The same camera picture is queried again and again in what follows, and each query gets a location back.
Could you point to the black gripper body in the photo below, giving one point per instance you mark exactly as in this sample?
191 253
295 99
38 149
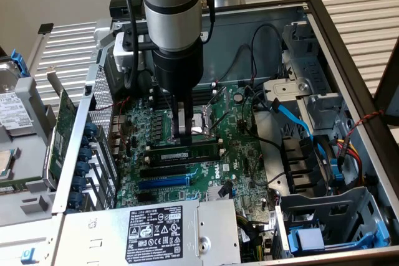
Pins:
179 66

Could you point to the dark green RAM stick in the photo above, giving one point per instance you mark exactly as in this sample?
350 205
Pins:
18 186
199 154

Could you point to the metal CPU socket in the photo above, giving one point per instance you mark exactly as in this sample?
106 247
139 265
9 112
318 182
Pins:
202 122

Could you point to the metal locking lever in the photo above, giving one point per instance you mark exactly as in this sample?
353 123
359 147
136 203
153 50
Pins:
219 121

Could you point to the long black expansion slot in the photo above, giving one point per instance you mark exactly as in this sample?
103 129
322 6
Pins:
162 172

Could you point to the silver coin cell battery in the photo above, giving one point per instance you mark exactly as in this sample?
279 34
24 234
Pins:
238 97

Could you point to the open metal PC case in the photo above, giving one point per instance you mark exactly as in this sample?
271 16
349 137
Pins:
224 29

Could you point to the green Dell motherboard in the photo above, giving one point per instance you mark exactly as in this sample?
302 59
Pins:
240 154

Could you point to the blue expansion slot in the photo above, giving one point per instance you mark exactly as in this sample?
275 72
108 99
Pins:
162 182

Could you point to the silver chipset heatsink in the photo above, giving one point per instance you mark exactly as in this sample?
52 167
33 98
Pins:
213 194

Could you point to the black rectangular box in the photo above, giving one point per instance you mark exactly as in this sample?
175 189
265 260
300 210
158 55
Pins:
117 7

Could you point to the short black expansion slot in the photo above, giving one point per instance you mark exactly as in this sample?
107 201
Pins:
145 197

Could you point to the blue card slot clip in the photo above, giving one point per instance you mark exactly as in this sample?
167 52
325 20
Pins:
84 154
90 129
83 168
80 184
76 200

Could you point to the black plastic shroud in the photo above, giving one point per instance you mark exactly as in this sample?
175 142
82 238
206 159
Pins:
300 163

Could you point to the green graphics card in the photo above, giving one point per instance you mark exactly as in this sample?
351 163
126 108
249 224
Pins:
64 129

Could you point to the metal drive cage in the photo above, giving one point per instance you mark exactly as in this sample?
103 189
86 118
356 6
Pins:
315 73

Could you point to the black table end cap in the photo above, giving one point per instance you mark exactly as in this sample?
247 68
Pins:
45 28

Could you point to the silver power supply unit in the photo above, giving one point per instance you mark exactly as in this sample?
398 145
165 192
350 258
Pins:
93 231

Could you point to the blue disk carrier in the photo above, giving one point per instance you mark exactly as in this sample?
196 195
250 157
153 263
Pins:
19 63

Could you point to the grey plastic parts rack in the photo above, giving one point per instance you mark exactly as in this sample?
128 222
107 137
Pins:
31 160

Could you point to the blue disk bay tray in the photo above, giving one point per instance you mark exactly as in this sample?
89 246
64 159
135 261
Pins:
310 239

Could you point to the silver hard disk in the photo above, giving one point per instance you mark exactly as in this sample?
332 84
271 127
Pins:
12 113

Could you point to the grey metal disk bay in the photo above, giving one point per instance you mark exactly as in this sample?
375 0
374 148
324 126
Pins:
349 213

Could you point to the silver CPU chip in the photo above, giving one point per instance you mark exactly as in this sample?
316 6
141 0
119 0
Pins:
6 166

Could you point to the small blue button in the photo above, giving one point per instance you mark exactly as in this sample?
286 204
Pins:
28 255

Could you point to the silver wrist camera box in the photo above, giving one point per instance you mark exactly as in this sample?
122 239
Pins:
120 57

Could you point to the black camera bracket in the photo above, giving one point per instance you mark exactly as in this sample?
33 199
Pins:
126 38

